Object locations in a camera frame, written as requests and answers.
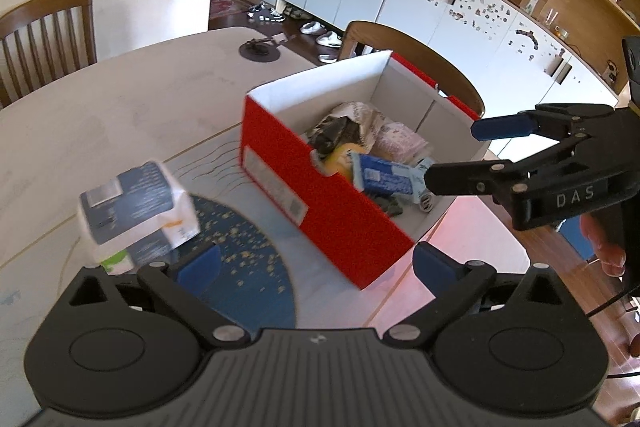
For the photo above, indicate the black snack packet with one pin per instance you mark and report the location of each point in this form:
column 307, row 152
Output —
column 330, row 134

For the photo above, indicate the yellow round packet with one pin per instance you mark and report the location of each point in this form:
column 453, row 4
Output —
column 340, row 159

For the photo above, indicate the white blue tissue pack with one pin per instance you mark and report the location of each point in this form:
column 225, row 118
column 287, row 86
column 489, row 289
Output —
column 135, row 202

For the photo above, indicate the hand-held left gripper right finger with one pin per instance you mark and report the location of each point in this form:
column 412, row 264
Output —
column 435, row 269

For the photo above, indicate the dark sneaker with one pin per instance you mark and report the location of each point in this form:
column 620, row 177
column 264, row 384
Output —
column 276, row 15
column 257, row 11

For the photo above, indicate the wooden slat-back chair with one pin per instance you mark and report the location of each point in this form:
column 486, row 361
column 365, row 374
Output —
column 50, row 7

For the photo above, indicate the white marble desktop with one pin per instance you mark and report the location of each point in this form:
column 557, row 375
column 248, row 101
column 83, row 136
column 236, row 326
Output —
column 125, row 107

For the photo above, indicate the black phone stand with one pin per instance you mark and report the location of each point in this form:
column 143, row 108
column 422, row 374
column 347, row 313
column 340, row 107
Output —
column 260, row 52

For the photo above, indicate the cluster of small cabinet stickers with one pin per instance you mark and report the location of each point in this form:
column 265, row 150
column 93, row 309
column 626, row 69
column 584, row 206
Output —
column 475, row 7

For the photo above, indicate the silver snack packet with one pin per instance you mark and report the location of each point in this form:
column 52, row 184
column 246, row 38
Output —
column 360, row 114

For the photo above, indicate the person's right hand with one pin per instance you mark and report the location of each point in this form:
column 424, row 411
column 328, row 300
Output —
column 605, row 247

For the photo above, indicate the white slipper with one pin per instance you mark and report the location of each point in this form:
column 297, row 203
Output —
column 312, row 27
column 329, row 58
column 329, row 39

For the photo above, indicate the pink snack packet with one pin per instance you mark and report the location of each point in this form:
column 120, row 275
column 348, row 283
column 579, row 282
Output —
column 400, row 142

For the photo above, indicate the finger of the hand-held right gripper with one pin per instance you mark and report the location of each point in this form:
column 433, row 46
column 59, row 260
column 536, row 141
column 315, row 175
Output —
column 500, row 128
column 465, row 179

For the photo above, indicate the wooden curved-back chair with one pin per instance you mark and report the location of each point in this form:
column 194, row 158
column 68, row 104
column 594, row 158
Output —
column 415, row 52

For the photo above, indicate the blue snack packet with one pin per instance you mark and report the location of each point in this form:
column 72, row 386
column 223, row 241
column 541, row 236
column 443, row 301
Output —
column 385, row 174

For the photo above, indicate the clear drinking glass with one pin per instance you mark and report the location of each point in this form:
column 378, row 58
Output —
column 549, row 17

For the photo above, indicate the patterned floor rug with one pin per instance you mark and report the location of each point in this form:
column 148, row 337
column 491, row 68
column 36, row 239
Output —
column 227, row 6

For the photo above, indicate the red cardboard box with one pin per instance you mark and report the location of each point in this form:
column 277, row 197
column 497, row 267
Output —
column 325, row 227

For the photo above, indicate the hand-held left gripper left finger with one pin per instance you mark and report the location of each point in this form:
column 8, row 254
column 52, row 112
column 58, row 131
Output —
column 197, row 269

